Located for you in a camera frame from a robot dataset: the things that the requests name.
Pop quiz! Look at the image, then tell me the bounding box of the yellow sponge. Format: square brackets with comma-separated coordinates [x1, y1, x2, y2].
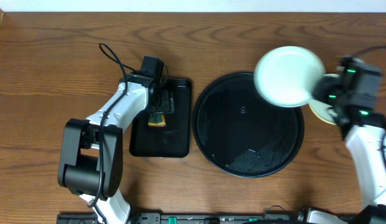
[148, 114, 166, 127]

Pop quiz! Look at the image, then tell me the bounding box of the light green plate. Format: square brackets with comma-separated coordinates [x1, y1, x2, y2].
[308, 73, 341, 125]
[253, 46, 326, 108]

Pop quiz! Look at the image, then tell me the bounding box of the yellow plate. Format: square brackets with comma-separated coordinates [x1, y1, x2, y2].
[309, 100, 336, 125]

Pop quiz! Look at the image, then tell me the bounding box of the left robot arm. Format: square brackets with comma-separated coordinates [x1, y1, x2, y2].
[57, 74, 174, 223]

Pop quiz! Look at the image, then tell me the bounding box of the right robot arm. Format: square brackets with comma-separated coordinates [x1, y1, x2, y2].
[312, 57, 386, 223]

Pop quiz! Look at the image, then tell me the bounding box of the rectangular black tray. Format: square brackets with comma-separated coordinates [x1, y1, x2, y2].
[129, 79, 192, 157]

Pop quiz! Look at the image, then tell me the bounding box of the round black tray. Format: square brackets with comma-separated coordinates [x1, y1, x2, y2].
[192, 72, 304, 178]

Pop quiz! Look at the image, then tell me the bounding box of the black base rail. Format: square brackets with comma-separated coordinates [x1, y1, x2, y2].
[56, 213, 299, 224]

